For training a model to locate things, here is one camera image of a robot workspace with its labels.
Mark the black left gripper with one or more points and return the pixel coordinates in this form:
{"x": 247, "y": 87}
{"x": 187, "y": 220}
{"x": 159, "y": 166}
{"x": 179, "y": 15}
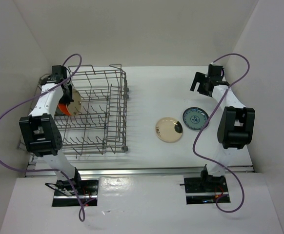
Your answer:
{"x": 70, "y": 99}

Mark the blue floral plate right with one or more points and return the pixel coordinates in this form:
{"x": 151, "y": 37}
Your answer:
{"x": 195, "y": 118}

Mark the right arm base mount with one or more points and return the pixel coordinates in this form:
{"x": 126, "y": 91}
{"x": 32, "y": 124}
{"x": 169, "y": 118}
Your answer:
{"x": 205, "y": 192}

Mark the orange plastic plate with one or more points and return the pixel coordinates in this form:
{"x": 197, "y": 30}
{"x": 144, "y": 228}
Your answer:
{"x": 63, "y": 109}

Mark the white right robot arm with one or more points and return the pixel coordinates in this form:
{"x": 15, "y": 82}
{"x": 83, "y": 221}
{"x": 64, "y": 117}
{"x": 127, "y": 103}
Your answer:
{"x": 235, "y": 129}

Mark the beige plate with black patch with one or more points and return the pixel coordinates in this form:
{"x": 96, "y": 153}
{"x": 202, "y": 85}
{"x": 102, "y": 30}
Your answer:
{"x": 168, "y": 129}

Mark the aluminium rail table edge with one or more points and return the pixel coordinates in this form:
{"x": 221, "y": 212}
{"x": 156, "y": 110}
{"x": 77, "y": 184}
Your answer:
{"x": 101, "y": 168}

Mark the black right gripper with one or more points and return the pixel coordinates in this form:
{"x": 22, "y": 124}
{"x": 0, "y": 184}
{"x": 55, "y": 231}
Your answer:
{"x": 198, "y": 77}

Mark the grey wire dish rack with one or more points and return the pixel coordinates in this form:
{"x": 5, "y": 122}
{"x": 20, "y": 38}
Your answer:
{"x": 98, "y": 125}

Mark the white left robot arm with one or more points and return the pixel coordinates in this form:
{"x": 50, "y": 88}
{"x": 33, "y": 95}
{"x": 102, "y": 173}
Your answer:
{"x": 40, "y": 133}

